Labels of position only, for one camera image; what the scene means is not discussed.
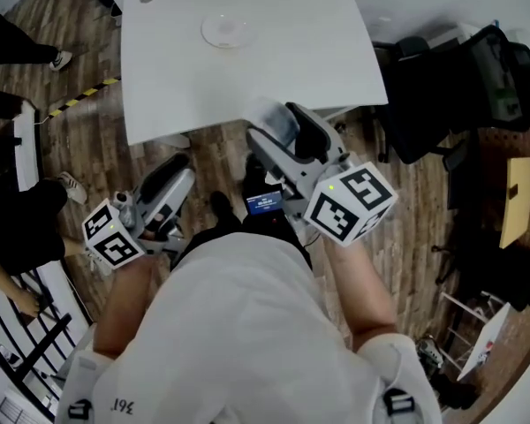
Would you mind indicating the small brown block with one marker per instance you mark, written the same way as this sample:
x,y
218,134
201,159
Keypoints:
x,y
513,189

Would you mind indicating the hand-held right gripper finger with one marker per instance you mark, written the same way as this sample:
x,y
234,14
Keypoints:
x,y
320,137
278,161

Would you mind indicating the person's left hand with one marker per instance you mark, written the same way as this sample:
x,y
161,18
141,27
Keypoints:
x,y
155,229

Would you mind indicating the yellow black hazard tape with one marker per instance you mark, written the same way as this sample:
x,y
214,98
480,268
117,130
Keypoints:
x,y
84,94

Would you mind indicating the black office chair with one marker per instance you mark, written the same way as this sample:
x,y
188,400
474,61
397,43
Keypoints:
x,y
424,104

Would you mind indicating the person's white shirt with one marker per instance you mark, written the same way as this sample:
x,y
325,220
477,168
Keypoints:
x,y
247,334

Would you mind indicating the black device with blue screen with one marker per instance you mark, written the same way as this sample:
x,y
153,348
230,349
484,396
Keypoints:
x,y
264,203

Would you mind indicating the person's black shoe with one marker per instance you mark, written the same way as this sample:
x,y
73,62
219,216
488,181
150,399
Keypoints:
x,y
221,206

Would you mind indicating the dark wooden handrail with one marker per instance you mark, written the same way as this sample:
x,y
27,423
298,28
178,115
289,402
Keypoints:
x,y
2,102

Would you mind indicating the person's right forearm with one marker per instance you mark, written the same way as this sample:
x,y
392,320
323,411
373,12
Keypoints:
x,y
362,289

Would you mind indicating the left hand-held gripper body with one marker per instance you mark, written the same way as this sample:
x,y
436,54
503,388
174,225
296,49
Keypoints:
x,y
115,247

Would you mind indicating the black equipment pile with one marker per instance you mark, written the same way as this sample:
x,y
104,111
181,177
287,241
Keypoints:
x,y
512,276

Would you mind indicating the person's left forearm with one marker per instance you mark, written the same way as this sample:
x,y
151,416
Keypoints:
x,y
119,307

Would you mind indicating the white side desk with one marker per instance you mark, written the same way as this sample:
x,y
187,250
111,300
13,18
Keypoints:
x,y
450,35

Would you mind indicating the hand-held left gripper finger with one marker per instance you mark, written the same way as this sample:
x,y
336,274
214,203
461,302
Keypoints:
x,y
170,192
168,166

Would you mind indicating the black metal stair railing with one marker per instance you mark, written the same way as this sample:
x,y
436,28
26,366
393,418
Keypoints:
x,y
44,347

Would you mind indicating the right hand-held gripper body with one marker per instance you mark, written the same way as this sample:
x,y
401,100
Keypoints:
x,y
349,206

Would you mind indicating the yellow wooden board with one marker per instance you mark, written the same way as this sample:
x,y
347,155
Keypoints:
x,y
517,210

